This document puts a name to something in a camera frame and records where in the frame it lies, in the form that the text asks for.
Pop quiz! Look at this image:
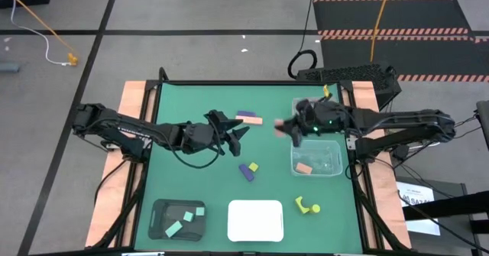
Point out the white cable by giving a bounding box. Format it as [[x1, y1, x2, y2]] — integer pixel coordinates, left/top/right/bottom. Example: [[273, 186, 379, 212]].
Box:
[[8, 0, 72, 66]]

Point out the green table mat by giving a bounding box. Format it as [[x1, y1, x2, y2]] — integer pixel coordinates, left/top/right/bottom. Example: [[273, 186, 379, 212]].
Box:
[[134, 82, 364, 254]]

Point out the black striped floor mat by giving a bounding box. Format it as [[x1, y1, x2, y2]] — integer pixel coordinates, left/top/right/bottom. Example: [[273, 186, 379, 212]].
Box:
[[312, 0, 489, 83]]

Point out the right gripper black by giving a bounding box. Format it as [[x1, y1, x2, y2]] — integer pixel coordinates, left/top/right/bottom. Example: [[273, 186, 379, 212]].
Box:
[[281, 99, 347, 148]]

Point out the black stand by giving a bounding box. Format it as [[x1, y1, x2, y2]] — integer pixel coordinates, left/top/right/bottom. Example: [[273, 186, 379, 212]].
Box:
[[395, 177, 489, 256]]

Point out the yellow arch block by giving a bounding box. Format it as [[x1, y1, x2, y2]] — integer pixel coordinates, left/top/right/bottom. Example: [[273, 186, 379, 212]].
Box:
[[294, 196, 312, 215]]

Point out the clear plastic bin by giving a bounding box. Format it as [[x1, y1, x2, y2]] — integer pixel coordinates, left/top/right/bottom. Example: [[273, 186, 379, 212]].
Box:
[[290, 138, 344, 178]]

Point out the yellow cable with connector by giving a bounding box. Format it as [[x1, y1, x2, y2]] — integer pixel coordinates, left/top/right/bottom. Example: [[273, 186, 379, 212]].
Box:
[[0, 0, 79, 67]]

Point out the orange cable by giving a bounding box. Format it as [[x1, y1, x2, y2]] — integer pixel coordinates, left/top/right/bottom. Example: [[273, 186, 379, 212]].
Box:
[[369, 0, 395, 64]]

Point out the large teal block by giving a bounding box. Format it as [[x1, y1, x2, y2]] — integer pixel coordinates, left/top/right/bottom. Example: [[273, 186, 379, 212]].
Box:
[[164, 220, 184, 238]]

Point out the large white plastic bin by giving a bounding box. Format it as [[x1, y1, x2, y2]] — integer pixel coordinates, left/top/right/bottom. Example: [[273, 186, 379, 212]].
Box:
[[227, 199, 285, 243]]

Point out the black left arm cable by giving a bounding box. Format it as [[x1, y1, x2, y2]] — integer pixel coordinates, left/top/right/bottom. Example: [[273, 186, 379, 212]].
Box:
[[167, 112, 227, 170]]

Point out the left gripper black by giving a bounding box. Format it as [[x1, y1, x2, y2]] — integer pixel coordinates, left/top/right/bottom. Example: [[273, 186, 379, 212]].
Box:
[[186, 118, 251, 158]]

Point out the black plastic bin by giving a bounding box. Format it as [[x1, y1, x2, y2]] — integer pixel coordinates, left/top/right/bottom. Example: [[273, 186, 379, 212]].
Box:
[[147, 198, 208, 242]]

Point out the white paper sign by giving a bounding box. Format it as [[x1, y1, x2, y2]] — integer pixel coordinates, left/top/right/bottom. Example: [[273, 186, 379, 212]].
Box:
[[396, 180, 442, 237]]

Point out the black coiled cable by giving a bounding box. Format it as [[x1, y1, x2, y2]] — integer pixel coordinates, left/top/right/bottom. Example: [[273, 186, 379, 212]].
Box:
[[287, 0, 319, 80]]

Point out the long orange block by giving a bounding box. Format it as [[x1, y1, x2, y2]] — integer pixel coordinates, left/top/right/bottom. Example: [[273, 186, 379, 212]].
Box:
[[235, 115, 264, 126]]

